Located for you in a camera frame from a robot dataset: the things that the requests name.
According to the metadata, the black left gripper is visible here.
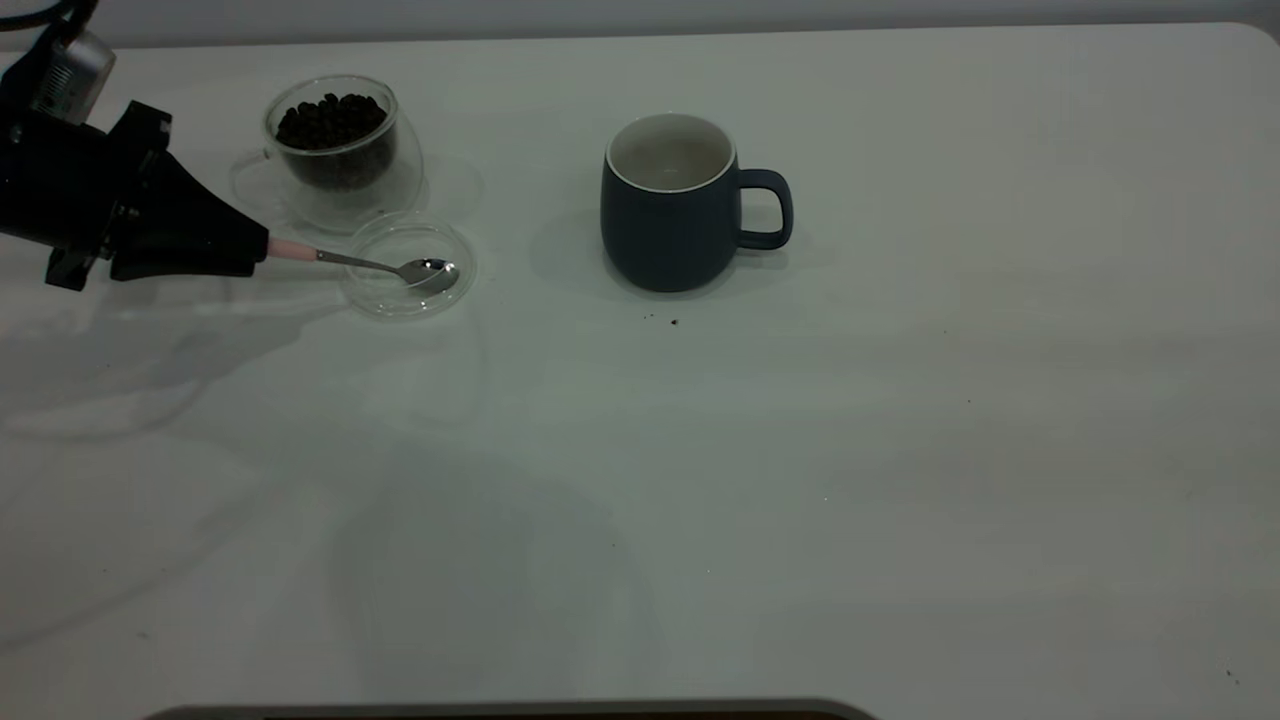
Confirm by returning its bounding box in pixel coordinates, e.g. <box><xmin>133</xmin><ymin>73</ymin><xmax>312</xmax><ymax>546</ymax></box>
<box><xmin>0</xmin><ymin>100</ymin><xmax>269</xmax><ymax>291</ymax></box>

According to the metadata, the clear double-walled glass cup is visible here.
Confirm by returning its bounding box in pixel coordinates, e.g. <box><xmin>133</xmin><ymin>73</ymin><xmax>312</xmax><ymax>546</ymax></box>
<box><xmin>232</xmin><ymin>74</ymin><xmax>426</xmax><ymax>236</ymax></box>

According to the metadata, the dark coffee beans pile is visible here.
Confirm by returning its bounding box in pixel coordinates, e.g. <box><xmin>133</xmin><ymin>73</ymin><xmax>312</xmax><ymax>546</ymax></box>
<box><xmin>276</xmin><ymin>93</ymin><xmax>396</xmax><ymax>191</ymax></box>

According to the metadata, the clear round glass lid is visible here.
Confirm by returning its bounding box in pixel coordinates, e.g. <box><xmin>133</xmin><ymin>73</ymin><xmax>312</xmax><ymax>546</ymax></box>
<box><xmin>340</xmin><ymin>210</ymin><xmax>478</xmax><ymax>321</ymax></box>

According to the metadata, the pink-handled metal spoon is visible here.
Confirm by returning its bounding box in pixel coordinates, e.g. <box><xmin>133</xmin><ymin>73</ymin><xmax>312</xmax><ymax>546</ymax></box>
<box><xmin>266</xmin><ymin>237</ymin><xmax>459</xmax><ymax>295</ymax></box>

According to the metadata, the dark grey ceramic mug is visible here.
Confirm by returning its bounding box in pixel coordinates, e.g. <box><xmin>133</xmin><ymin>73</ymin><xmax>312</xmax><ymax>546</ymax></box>
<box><xmin>600</xmin><ymin>112</ymin><xmax>795</xmax><ymax>294</ymax></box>

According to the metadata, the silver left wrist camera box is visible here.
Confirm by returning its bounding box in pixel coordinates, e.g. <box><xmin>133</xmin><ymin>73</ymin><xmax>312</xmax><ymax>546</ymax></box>
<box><xmin>30</xmin><ymin>28</ymin><xmax>116</xmax><ymax>126</ymax></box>

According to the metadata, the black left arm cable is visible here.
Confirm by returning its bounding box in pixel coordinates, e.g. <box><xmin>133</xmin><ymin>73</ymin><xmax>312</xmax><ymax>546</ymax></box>
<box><xmin>0</xmin><ymin>0</ymin><xmax>101</xmax><ymax>31</ymax></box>

